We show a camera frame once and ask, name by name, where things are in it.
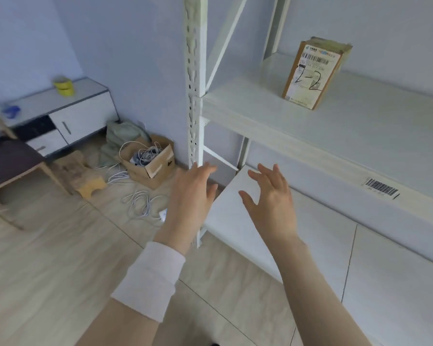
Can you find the small blue object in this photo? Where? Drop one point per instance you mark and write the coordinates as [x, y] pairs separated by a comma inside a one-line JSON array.
[[11, 111]]

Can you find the barcode sticker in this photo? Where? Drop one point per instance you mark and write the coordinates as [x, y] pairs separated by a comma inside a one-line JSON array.
[[380, 188]]

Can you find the person's right forearm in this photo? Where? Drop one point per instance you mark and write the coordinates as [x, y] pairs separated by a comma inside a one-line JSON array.
[[317, 302]]

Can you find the grey-green cloth bag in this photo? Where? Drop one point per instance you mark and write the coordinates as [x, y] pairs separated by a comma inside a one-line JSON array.
[[122, 135]]

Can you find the white metal shelf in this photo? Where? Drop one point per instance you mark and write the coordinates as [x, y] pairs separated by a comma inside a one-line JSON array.
[[364, 122]]

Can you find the white grey low cabinet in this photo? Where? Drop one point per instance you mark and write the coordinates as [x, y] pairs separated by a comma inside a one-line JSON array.
[[83, 115]]

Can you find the white power strip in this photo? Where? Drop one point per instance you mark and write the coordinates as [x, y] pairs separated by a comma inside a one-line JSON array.
[[162, 215]]

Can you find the person's right hand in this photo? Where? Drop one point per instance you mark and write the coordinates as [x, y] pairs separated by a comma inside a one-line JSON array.
[[274, 208]]

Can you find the wooden chair dark seat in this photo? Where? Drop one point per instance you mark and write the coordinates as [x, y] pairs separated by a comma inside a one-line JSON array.
[[7, 162]]

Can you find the open cardboard box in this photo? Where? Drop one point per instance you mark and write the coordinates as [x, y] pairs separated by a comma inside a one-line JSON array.
[[148, 174]]

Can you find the light wooden step stool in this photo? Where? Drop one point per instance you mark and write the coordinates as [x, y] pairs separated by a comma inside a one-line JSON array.
[[86, 183]]

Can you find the person's left hand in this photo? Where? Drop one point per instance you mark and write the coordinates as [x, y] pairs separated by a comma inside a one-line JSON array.
[[189, 205]]

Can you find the yellow tape roll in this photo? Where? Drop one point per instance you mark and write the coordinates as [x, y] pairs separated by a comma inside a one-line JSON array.
[[65, 87]]

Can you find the white wristband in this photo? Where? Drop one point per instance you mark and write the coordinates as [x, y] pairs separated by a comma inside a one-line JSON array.
[[148, 281]]

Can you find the small yellow-taped box marked 2-2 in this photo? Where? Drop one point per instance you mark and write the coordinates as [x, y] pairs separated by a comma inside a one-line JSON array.
[[310, 79]]

